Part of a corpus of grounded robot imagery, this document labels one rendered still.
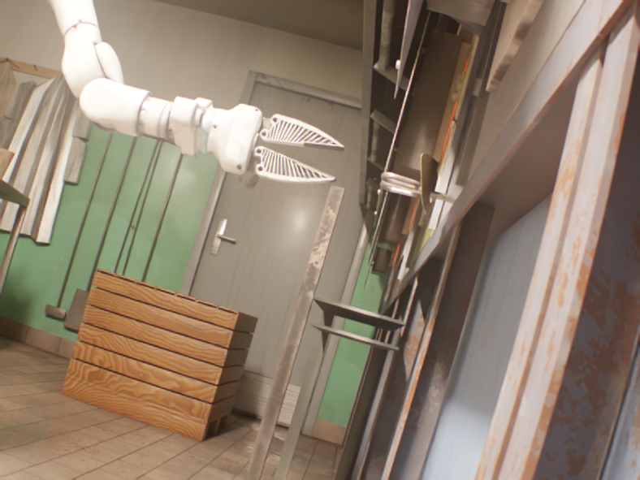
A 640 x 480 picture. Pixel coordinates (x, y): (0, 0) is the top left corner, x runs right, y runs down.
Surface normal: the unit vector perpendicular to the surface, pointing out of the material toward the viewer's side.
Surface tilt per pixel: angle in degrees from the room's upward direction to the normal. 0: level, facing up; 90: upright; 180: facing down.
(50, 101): 89
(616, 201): 90
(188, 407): 90
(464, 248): 90
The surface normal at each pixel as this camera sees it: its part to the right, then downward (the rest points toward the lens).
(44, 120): 0.51, 0.04
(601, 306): -0.04, -0.11
